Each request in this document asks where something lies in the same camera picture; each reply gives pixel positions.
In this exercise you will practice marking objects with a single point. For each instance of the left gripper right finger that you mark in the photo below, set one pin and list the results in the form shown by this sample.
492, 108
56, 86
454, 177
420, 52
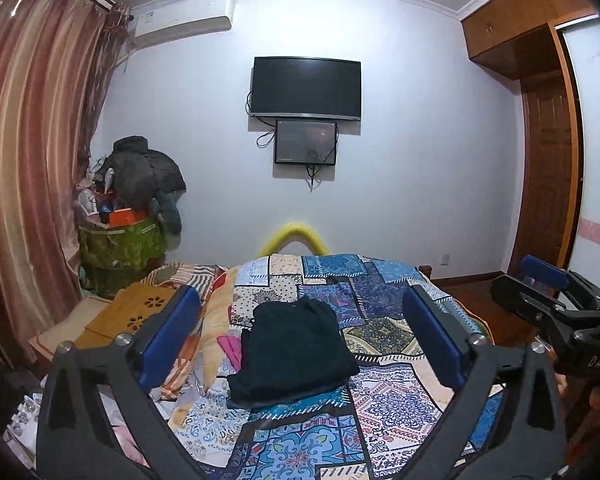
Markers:
504, 420

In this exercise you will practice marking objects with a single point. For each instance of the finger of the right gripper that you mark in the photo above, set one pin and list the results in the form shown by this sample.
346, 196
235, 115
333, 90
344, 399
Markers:
543, 272

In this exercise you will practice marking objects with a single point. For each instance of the dark teal pants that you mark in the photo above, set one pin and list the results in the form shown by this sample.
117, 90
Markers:
291, 351

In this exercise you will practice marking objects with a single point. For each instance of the person's left hand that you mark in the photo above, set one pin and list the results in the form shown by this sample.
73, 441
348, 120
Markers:
581, 403

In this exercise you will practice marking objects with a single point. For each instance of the grey white cloth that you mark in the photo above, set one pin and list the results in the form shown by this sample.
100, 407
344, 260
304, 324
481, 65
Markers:
20, 433

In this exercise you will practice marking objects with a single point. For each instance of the wooden door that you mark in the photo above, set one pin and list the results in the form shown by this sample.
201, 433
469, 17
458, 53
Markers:
546, 211

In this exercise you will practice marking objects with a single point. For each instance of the beige orange blanket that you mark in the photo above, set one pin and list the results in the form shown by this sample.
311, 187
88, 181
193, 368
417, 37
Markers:
197, 365

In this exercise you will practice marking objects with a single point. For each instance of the wooden lap desk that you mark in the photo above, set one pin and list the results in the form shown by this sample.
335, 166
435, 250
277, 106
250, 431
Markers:
127, 313

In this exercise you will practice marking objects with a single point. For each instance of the magenta garment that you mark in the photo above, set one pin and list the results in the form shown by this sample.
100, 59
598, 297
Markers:
232, 347

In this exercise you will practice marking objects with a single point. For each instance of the green storage basket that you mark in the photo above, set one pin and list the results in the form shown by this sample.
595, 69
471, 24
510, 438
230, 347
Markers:
112, 259

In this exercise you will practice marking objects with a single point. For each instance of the orange box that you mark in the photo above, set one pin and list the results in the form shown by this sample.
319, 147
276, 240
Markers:
125, 217

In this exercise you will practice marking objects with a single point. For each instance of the wooden wardrobe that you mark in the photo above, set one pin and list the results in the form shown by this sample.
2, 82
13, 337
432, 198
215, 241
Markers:
513, 38

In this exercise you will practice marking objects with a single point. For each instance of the yellow foam footboard pad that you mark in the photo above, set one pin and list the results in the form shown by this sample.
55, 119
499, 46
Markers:
295, 232

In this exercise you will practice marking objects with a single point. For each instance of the dark jacket pile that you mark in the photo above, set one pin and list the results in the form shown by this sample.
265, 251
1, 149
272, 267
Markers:
144, 179

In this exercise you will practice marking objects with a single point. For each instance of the striped pink curtain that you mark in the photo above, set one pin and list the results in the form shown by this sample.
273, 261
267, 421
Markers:
57, 58

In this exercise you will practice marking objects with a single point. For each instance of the white air conditioner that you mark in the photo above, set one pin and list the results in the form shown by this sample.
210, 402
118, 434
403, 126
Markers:
182, 19

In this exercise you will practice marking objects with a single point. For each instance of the small wall monitor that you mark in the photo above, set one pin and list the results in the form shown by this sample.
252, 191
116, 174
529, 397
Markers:
305, 142

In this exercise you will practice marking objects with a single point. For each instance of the large wall television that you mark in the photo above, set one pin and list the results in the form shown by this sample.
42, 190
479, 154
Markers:
286, 86

